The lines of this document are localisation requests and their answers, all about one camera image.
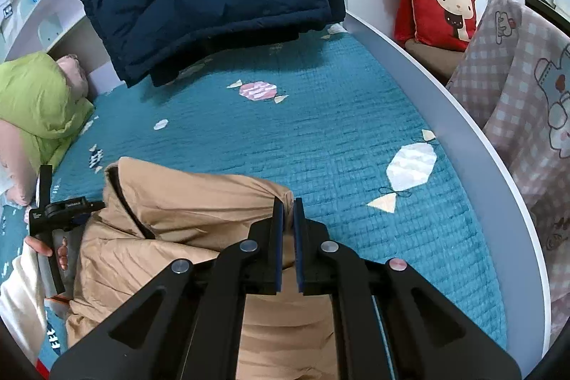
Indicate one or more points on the tan beige jacket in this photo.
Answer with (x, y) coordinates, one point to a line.
(154, 215)

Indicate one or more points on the pink checkered cartoon blanket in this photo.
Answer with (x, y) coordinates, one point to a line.
(514, 82)

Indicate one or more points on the green folded garment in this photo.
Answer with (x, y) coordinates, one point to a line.
(36, 98)

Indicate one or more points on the white bed frame rail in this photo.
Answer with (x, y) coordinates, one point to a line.
(498, 204)

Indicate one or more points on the person's left hand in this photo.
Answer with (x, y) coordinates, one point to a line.
(43, 249)

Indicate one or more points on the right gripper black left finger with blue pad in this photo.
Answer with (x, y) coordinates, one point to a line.
(186, 322)

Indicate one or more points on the pink folded garment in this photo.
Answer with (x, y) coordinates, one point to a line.
(18, 179)

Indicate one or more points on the teal candy-pattern bedspread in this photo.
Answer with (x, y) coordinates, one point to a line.
(323, 118)

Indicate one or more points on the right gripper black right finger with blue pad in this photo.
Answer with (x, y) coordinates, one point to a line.
(389, 321)

